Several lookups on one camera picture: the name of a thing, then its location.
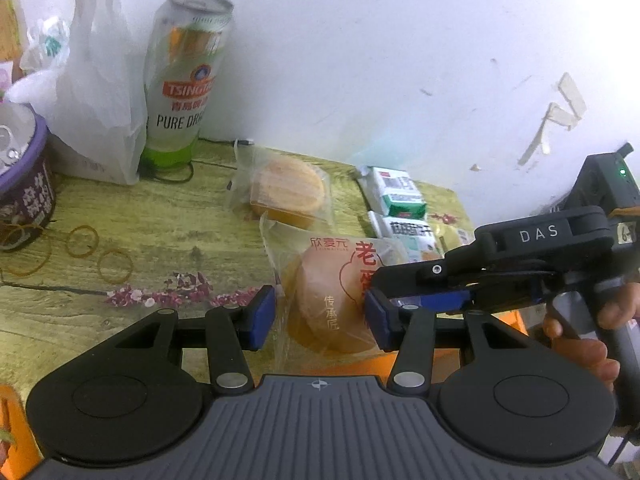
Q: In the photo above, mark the purple lid food can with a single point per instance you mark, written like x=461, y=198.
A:
x=25, y=200

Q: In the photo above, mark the yellow sandwich biscuit packet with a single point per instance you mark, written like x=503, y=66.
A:
x=455, y=236

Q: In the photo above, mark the orange cardboard box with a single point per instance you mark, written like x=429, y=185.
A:
x=350, y=365

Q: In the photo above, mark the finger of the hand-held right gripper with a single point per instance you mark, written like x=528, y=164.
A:
x=410, y=277
x=435, y=301

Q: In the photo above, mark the large tan rubber band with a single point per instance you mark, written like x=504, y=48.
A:
x=50, y=252

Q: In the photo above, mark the person's right hand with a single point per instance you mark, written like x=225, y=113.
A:
x=585, y=355

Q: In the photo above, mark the round cake clear packet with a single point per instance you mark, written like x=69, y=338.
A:
x=287, y=185
x=320, y=290

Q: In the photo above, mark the walnut crisp biscuit packet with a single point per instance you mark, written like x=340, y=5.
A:
x=405, y=235

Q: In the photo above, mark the wooden desktop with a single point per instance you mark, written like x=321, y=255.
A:
x=150, y=240

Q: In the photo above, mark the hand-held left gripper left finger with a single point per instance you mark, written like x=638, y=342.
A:
x=262, y=317

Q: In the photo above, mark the green white cracker packet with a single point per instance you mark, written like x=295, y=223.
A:
x=395, y=192

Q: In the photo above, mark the white plastic bag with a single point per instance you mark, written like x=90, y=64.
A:
x=100, y=110

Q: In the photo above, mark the pink white box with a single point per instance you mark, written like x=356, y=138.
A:
x=5, y=80

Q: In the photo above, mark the wood pattern board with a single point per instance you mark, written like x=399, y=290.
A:
x=10, y=10

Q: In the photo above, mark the clear green print plastic bag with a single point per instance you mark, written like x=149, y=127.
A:
x=47, y=45

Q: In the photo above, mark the peeling wall tape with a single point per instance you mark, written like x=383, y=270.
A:
x=572, y=92

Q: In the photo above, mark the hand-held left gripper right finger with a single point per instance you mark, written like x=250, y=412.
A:
x=377, y=322

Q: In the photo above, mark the green white beer can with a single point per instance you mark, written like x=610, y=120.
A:
x=175, y=100

